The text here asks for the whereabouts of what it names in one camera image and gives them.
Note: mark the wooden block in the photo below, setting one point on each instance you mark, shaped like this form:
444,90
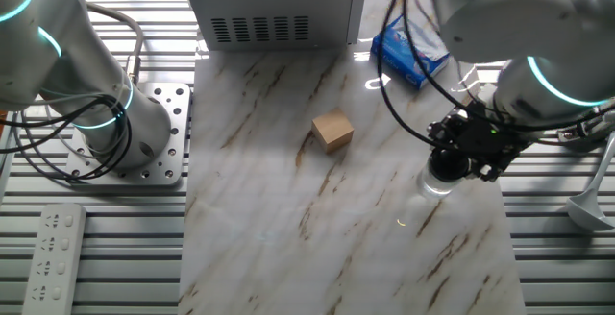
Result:
331,130

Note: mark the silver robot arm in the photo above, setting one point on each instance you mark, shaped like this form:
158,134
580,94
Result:
504,12

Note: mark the white power strip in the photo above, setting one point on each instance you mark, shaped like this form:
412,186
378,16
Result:
53,257

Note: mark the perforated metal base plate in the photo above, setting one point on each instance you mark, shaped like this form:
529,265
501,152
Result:
175,128

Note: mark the metal clamp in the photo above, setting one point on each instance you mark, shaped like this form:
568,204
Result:
574,135

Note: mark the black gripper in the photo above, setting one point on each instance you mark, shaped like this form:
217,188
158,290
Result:
480,139

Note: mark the blue tissue pack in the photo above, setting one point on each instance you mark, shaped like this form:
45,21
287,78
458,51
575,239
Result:
384,51

